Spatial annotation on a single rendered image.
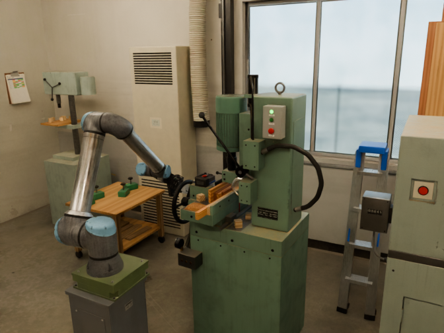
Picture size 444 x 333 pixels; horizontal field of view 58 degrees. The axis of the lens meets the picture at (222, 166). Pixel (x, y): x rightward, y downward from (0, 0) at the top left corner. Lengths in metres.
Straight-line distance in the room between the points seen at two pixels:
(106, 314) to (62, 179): 2.35
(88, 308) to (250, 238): 0.91
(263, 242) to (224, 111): 0.73
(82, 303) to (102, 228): 0.42
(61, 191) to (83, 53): 1.51
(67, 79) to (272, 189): 2.64
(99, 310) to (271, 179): 1.10
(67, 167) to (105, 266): 2.18
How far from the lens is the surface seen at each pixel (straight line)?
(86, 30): 4.66
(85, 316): 2.33
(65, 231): 2.26
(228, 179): 2.33
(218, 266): 2.36
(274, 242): 2.11
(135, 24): 4.23
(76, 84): 4.14
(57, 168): 4.34
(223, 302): 2.47
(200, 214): 2.10
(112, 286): 2.12
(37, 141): 5.04
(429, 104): 3.17
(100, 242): 2.13
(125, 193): 3.60
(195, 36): 3.63
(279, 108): 1.96
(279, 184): 2.11
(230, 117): 2.19
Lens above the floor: 1.73
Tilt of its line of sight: 16 degrees down
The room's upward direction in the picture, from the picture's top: 1 degrees counter-clockwise
